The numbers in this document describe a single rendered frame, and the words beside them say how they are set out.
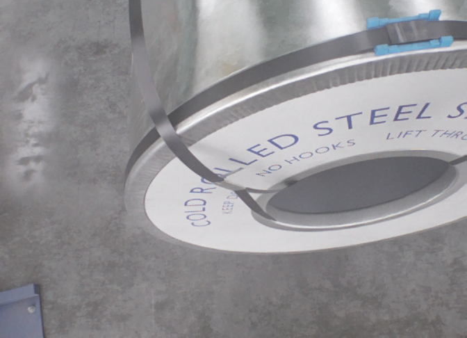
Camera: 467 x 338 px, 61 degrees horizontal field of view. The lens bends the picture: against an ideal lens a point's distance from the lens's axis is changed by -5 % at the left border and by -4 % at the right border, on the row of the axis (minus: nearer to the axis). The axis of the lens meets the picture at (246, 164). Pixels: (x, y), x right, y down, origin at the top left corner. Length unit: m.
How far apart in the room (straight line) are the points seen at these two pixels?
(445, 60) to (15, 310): 1.98
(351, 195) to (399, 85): 0.77
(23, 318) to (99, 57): 1.45
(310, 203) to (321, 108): 0.71
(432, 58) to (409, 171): 0.75
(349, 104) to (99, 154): 1.71
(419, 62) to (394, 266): 1.38
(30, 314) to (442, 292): 1.81
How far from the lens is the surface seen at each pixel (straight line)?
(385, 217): 1.36
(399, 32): 0.62
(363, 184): 1.41
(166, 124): 0.70
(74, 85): 2.54
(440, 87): 0.71
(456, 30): 0.65
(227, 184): 0.77
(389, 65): 0.62
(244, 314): 1.83
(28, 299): 2.15
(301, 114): 0.68
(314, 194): 1.37
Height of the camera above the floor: 1.82
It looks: 65 degrees down
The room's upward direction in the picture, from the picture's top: 11 degrees counter-clockwise
